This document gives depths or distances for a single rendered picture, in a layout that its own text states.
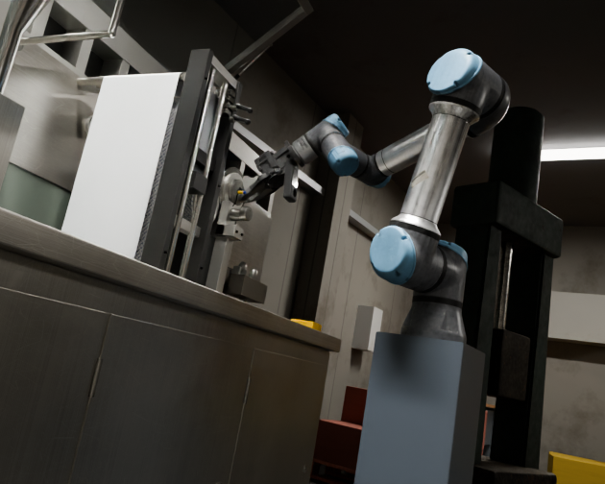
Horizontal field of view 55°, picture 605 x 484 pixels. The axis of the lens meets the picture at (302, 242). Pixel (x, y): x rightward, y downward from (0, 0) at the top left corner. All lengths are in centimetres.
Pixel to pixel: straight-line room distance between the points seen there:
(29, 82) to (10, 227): 89
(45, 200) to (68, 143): 17
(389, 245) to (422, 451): 43
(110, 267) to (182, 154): 47
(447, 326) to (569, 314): 601
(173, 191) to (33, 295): 52
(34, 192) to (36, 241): 83
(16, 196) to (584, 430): 676
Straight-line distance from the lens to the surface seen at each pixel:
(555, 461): 628
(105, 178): 149
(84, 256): 83
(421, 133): 155
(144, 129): 148
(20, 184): 157
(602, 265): 774
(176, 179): 126
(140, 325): 98
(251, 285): 176
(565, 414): 754
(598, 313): 731
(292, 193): 162
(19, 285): 80
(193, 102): 132
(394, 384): 131
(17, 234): 75
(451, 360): 127
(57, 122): 165
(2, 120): 120
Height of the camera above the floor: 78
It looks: 13 degrees up
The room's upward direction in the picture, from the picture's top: 10 degrees clockwise
